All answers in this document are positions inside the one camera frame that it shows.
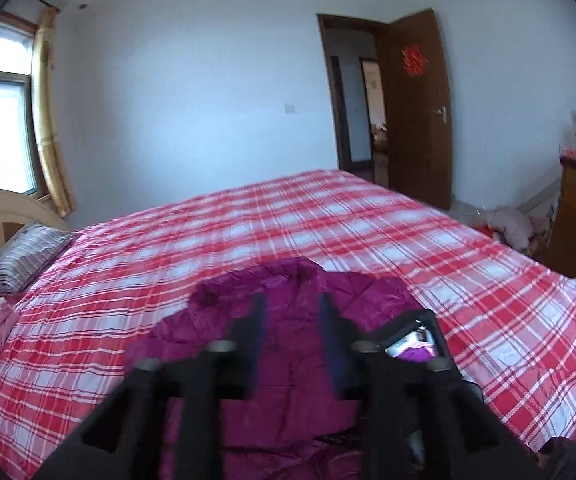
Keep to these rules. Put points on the brown door frame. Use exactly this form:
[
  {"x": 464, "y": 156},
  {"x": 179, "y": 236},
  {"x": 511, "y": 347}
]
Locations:
[{"x": 329, "y": 85}]

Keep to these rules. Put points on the purple down jacket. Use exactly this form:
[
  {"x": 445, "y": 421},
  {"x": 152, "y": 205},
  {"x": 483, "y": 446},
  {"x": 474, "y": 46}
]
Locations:
[{"x": 288, "y": 360}]

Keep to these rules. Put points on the brown wooden door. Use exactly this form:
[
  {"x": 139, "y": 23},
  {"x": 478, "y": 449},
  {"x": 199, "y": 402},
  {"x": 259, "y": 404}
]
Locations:
[{"x": 417, "y": 150}]

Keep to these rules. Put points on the grey striped pillow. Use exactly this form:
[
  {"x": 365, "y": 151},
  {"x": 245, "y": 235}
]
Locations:
[{"x": 23, "y": 257}]

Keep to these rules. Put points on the red plaid bed sheet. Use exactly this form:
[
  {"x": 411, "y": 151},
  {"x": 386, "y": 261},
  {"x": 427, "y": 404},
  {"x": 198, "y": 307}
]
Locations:
[{"x": 268, "y": 220}]

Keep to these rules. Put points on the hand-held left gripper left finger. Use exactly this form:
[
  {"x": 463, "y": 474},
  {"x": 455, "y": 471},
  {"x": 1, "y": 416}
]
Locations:
[{"x": 256, "y": 322}]

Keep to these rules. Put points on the white wall switch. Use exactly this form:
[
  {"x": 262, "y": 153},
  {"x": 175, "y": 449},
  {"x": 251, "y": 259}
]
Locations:
[{"x": 290, "y": 108}]

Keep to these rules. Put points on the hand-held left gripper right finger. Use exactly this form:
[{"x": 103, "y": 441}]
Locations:
[{"x": 329, "y": 332}]

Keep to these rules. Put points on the red paper door decoration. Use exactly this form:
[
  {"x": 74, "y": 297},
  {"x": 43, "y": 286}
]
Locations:
[{"x": 414, "y": 61}]

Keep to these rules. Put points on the yellow curtain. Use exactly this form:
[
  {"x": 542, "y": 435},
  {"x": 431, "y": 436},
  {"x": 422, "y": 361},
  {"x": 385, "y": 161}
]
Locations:
[{"x": 50, "y": 125}]

